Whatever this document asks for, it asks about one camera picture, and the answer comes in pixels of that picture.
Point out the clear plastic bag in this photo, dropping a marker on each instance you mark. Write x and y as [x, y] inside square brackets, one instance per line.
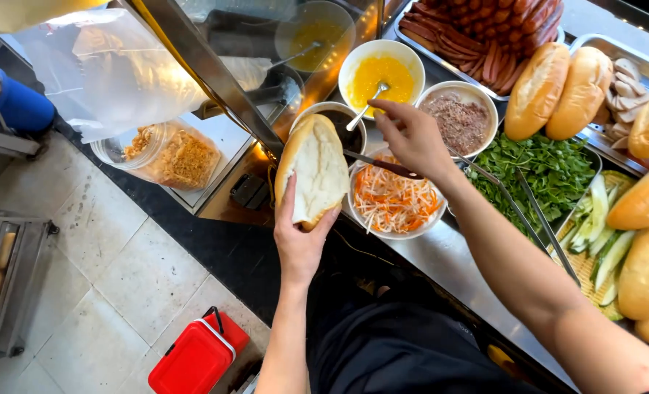
[105, 71]

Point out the split baguette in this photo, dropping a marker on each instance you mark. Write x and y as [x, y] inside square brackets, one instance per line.
[318, 164]

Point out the white bowl of yellow sauce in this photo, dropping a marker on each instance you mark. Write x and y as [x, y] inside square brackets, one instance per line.
[380, 65]

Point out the black power socket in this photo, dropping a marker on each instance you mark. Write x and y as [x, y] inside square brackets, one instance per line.
[249, 191]

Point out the person's dark clothing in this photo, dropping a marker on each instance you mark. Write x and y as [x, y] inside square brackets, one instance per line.
[406, 345]

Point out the plastic jar of fried shreds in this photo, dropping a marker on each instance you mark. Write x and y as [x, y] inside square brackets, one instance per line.
[179, 158]

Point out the white bowl of dark sauce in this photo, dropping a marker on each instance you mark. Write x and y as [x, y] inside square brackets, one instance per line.
[351, 134]

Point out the glass display case metal frame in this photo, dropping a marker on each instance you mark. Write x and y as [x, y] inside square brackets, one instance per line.
[204, 63]

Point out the long metal tongs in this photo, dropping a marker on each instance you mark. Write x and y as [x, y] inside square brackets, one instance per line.
[521, 213]

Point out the metal rack of bread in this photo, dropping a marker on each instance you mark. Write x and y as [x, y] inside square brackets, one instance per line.
[4, 273]

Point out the red cooler box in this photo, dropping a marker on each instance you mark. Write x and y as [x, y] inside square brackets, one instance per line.
[196, 358]

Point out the metal tray of green herbs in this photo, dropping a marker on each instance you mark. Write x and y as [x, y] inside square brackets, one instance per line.
[548, 169]

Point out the person's left hand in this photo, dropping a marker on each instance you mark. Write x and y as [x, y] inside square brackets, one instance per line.
[298, 249]

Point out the metal tray of red sausages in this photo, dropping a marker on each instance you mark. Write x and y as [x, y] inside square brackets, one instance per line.
[475, 33]

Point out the basket of cucumber slices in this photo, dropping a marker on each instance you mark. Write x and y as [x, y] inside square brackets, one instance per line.
[598, 230]

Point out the person's right hand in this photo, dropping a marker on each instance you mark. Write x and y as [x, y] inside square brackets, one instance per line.
[417, 143]

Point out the white bowl of brown pate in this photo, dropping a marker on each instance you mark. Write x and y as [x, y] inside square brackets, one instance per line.
[461, 123]

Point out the bowl of pickled carrot shreds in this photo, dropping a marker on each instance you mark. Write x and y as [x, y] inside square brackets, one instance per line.
[393, 208]

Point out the metal tray of sliced meat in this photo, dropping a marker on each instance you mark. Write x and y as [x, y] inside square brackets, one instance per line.
[625, 101]

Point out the metal spoon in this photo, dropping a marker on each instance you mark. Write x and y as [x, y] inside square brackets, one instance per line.
[363, 109]

